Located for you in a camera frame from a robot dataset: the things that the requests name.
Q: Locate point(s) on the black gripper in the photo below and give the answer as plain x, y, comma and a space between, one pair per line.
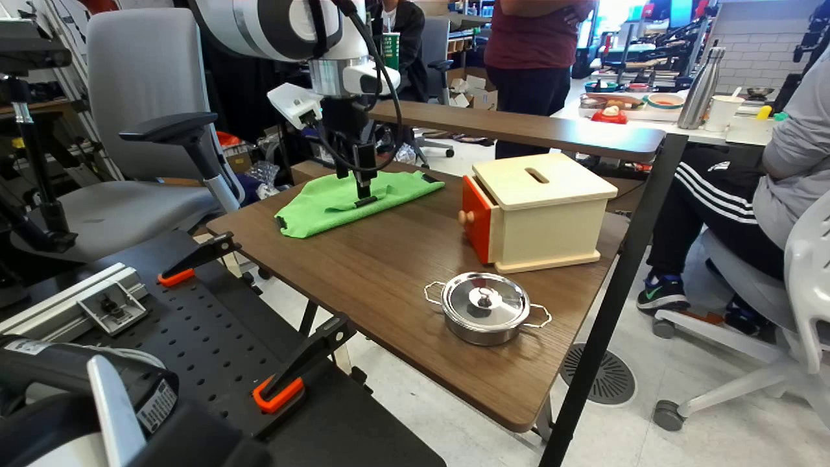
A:
352, 120

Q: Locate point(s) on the green cloth towel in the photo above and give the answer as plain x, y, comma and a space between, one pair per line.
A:
338, 207

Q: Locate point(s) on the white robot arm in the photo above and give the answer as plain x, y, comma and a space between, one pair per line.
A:
260, 26

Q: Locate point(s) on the black gray robot base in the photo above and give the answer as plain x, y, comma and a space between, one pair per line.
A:
53, 372

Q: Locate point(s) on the brown wooden table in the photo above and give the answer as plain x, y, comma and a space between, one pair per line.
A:
391, 275

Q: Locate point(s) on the green can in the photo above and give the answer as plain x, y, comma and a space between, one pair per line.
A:
394, 52

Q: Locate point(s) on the person in black jacket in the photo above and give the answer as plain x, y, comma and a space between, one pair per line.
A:
410, 33

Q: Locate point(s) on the raised brown wooden shelf board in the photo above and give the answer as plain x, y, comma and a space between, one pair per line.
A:
519, 128

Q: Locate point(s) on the steel pot with lid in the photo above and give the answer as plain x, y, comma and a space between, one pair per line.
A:
483, 302

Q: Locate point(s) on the wooden box with orange drawer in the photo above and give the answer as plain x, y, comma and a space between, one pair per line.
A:
547, 215

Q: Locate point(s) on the black orange spring clamp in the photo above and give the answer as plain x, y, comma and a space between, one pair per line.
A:
196, 260
287, 380

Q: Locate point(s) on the standing person maroon shirt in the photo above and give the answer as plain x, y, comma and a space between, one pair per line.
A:
534, 42

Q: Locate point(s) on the black perforated workbench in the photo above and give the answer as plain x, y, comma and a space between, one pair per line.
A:
216, 337

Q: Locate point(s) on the gray office chair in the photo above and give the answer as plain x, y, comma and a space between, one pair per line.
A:
145, 79

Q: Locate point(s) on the red toy object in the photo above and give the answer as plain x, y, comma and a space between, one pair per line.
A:
611, 114

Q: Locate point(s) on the round floor drain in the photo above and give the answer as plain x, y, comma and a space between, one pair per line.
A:
611, 380

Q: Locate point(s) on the black tripod stand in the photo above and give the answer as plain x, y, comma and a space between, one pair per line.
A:
36, 145

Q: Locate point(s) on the steel water bottle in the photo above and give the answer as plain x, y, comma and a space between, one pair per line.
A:
700, 94

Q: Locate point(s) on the white desk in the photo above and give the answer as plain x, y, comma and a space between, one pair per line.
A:
736, 131

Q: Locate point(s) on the seated person gray hoodie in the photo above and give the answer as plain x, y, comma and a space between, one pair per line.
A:
796, 155

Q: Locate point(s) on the white office chair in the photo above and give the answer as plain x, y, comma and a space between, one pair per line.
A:
807, 294

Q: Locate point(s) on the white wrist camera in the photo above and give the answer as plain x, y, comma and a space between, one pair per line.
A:
295, 105

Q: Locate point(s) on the aluminium rail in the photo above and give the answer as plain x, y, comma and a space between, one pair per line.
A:
62, 302

